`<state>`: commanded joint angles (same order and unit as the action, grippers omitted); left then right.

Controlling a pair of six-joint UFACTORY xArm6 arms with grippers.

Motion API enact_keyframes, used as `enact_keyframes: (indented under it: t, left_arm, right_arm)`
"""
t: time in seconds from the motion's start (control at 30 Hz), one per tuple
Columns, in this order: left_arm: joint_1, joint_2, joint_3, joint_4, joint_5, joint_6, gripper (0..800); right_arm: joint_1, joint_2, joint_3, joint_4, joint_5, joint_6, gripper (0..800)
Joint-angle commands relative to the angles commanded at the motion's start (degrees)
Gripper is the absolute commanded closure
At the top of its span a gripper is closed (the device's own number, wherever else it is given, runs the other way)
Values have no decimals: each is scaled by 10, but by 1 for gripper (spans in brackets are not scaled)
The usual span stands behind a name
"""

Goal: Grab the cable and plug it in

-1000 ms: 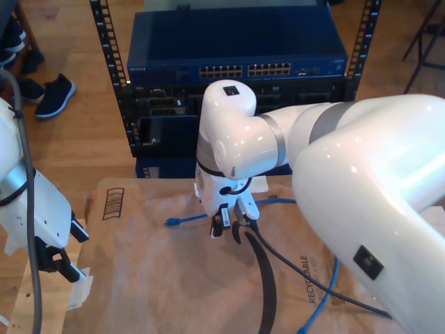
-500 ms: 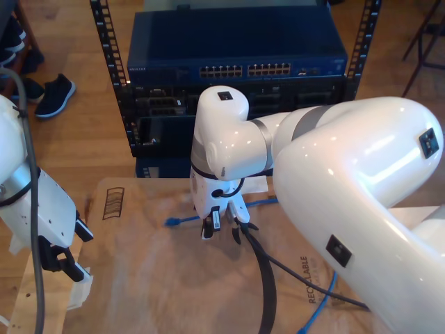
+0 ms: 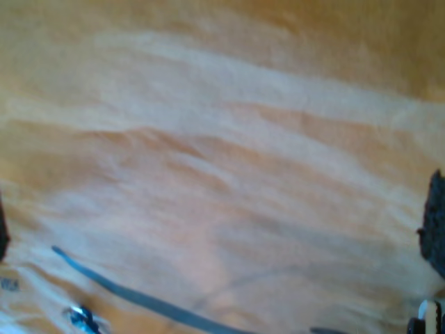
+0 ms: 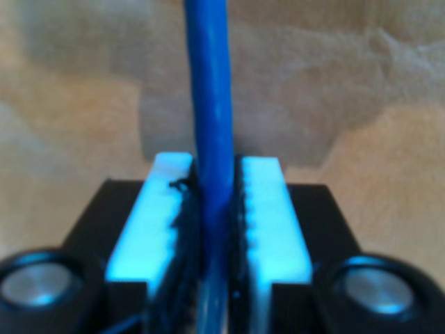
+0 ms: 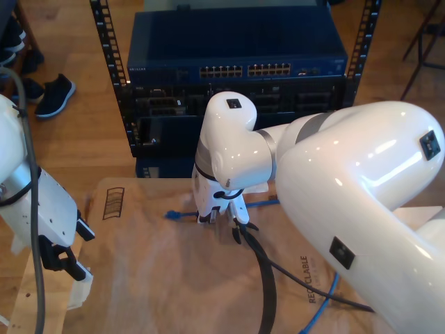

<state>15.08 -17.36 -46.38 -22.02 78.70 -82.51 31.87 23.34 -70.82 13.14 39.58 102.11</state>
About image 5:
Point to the white paper label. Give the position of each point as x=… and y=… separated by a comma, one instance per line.
x=78, y=295

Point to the dark blue rack unit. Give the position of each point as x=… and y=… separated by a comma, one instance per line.
x=167, y=168

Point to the white tape strip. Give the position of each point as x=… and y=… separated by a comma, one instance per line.
x=259, y=188

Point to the brown paper mailer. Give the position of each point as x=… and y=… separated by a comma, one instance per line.
x=156, y=278

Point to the black rack server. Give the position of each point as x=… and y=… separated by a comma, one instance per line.
x=160, y=102

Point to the dark sneaker white sole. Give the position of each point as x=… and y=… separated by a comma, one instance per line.
x=14, y=35
x=7, y=57
x=33, y=89
x=55, y=94

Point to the dark metal chair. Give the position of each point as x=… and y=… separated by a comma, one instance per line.
x=434, y=29

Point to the blue network switch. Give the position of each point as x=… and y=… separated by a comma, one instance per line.
x=236, y=38

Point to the black perforated rack post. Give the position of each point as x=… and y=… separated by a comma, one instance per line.
x=368, y=35
x=103, y=35

